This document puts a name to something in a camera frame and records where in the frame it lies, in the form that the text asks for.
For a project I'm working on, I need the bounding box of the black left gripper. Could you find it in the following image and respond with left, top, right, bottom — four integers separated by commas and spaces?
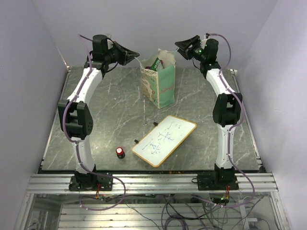
106, 42, 141, 67

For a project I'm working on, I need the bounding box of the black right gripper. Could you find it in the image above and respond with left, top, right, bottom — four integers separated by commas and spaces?
175, 36, 206, 63

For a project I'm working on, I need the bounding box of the green Fox's spring tea candy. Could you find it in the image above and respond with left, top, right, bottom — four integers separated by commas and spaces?
150, 57, 163, 71

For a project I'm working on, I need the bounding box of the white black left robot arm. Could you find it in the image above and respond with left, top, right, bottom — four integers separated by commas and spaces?
58, 34, 139, 191

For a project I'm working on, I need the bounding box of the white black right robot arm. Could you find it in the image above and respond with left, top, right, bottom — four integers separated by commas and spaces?
175, 34, 243, 191

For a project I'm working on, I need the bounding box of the small yellow-framed whiteboard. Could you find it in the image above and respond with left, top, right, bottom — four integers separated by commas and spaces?
131, 115, 197, 168

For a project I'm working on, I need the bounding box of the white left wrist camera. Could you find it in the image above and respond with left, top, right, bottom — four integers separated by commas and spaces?
106, 34, 114, 49

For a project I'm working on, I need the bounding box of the aluminium frame rail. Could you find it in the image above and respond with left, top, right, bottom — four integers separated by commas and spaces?
26, 173, 278, 195

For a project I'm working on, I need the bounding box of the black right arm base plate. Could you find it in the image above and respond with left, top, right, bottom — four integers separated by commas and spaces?
196, 174, 239, 191

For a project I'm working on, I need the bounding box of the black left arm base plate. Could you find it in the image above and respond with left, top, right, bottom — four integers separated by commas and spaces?
69, 171, 113, 192

